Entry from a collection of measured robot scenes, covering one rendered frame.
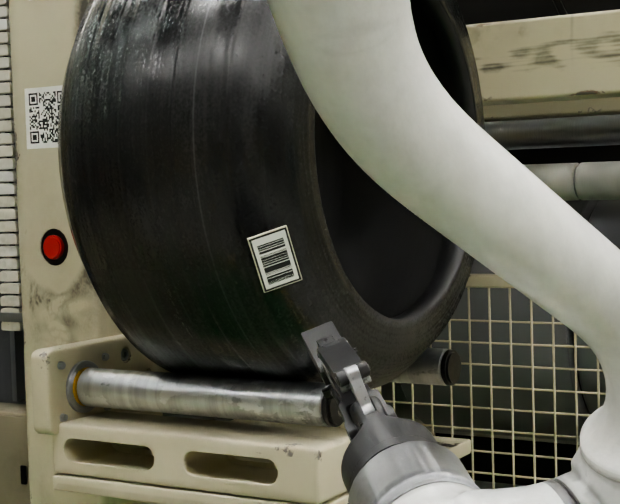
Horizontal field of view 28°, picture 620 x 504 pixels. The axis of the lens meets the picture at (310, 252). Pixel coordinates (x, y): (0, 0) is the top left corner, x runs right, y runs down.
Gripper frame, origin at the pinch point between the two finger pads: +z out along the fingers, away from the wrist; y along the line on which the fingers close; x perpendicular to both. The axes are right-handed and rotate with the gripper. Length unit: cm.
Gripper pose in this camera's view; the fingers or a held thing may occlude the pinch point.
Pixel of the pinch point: (328, 352)
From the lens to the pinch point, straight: 108.2
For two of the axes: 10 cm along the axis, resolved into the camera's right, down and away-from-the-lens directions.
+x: 9.2, -3.7, 0.9
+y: 2.9, 8.3, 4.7
